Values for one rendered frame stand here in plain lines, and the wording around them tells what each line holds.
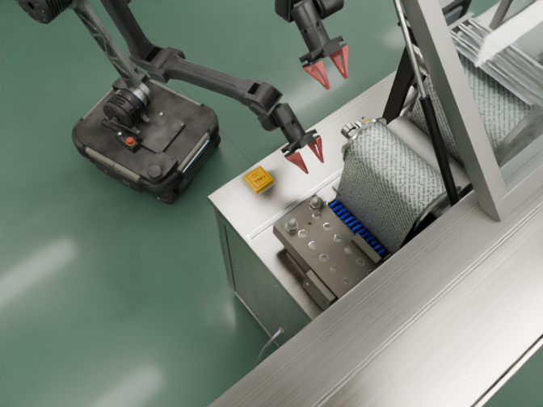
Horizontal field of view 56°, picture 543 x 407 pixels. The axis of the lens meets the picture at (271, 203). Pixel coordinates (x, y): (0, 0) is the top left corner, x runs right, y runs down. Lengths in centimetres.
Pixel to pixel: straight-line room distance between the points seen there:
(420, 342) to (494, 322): 14
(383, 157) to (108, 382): 164
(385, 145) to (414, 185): 12
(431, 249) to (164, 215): 202
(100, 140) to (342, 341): 213
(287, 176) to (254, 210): 16
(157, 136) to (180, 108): 21
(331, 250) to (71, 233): 162
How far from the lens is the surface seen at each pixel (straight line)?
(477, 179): 77
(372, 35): 342
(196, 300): 244
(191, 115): 265
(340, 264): 139
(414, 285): 72
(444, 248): 76
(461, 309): 97
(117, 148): 261
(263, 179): 161
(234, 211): 159
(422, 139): 138
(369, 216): 139
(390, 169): 123
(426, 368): 92
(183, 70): 158
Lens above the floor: 231
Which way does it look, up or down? 62 degrees down
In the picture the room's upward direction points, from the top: 1 degrees clockwise
